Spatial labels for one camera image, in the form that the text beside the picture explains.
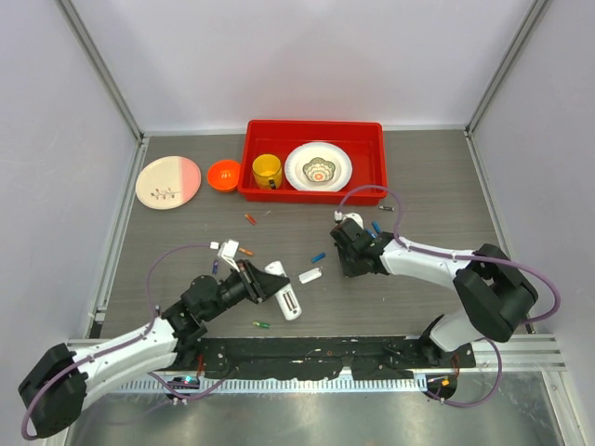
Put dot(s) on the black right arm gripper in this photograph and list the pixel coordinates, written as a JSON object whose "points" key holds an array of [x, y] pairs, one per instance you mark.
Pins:
{"points": [[348, 271]]}

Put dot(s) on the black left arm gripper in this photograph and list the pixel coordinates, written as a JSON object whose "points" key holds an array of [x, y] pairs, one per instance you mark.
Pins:
{"points": [[259, 285]]}

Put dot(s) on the white remote control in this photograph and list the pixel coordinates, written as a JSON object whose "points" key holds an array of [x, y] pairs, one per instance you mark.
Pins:
{"points": [[286, 297]]}

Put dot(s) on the white battery cover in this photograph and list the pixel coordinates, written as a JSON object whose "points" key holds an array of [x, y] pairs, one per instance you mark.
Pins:
{"points": [[310, 275]]}

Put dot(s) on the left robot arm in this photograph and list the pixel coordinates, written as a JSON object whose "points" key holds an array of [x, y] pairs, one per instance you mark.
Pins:
{"points": [[65, 381]]}

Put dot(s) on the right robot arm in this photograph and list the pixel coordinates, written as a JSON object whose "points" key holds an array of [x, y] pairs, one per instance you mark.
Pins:
{"points": [[494, 296]]}

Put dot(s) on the blue battery near remote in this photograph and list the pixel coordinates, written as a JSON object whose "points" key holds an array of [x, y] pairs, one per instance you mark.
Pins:
{"points": [[317, 258]]}

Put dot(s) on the green battery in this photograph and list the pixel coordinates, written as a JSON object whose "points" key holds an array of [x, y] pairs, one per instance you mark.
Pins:
{"points": [[261, 324]]}

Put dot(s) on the patterned small bowl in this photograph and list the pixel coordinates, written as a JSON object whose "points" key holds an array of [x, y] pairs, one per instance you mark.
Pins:
{"points": [[319, 170]]}

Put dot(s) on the white plate in bin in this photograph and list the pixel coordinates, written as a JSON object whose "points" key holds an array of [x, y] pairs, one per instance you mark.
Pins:
{"points": [[304, 153]]}

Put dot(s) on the red plastic bin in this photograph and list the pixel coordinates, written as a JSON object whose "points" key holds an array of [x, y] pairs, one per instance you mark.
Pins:
{"points": [[362, 141]]}

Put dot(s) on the orange plastic bowl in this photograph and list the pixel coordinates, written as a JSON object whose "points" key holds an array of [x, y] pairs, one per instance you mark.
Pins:
{"points": [[223, 175]]}

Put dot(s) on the yellow mug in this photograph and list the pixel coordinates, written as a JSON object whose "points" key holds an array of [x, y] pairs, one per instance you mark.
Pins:
{"points": [[267, 170]]}

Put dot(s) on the pink and white plate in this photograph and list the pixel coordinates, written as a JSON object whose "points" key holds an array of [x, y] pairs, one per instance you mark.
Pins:
{"points": [[168, 182]]}

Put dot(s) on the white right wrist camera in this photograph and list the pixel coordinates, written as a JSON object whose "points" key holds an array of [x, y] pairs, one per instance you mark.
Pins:
{"points": [[339, 217]]}

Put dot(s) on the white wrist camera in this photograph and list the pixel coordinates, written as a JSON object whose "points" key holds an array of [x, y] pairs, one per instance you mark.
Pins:
{"points": [[226, 252], [339, 217]]}

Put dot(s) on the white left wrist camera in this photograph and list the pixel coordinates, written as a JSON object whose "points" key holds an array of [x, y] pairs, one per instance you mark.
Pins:
{"points": [[226, 252]]}

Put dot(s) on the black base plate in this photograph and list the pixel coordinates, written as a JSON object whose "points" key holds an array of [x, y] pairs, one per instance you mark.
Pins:
{"points": [[316, 358]]}

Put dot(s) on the aluminium front rail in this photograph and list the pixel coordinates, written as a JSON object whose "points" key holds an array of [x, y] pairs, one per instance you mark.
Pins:
{"points": [[342, 384]]}

